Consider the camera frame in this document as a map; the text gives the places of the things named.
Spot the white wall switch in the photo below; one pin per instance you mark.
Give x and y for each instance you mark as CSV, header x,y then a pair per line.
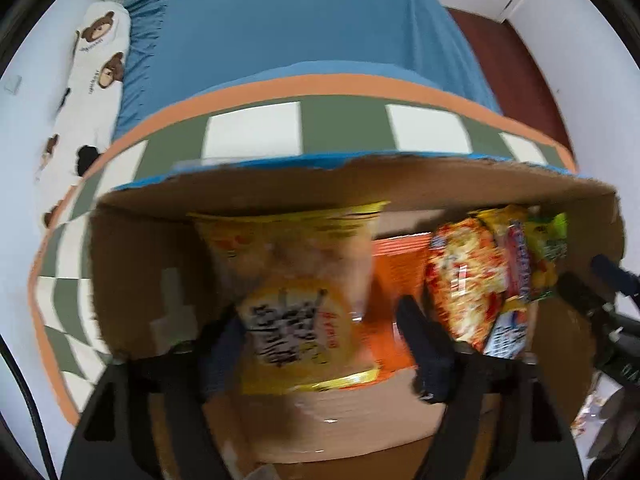
x,y
12,85

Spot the blue red candy bar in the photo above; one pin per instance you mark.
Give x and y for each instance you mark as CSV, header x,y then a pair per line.
x,y
520,265

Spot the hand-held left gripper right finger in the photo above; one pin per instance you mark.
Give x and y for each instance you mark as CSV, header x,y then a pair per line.
x,y
425,355

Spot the green white checkered blanket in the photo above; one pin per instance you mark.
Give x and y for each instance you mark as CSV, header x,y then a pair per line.
x,y
345,125

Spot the yellow snack packet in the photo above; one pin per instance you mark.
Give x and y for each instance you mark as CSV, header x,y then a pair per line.
x,y
300,280

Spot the cardboard box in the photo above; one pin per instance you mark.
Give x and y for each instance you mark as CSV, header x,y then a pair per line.
x,y
140,260

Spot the bear print pillow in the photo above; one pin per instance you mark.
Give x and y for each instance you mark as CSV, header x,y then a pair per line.
x,y
85,100

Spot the green candy packet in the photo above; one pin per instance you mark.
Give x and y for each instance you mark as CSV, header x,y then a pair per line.
x,y
545,255

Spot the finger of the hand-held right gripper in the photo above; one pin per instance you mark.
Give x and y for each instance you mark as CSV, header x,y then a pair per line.
x,y
617,275
582,295

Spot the blue bed sheet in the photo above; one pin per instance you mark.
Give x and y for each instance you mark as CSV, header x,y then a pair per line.
x,y
300,20

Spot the red yellow noodle packet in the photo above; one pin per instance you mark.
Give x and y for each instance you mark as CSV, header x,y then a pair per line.
x,y
465,270

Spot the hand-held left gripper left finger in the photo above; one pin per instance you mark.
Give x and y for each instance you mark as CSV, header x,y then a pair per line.
x,y
220,360

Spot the orange snack packet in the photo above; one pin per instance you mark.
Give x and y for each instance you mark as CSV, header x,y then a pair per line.
x,y
390,280

